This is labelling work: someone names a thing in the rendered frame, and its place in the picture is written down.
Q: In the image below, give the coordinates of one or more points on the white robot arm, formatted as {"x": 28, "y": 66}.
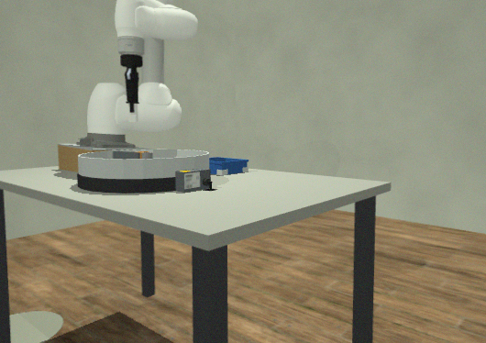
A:
{"x": 141, "y": 27}

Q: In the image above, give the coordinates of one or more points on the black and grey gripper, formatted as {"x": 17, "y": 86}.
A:
{"x": 130, "y": 61}

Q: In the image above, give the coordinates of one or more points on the blue crate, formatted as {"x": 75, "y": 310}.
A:
{"x": 225, "y": 166}

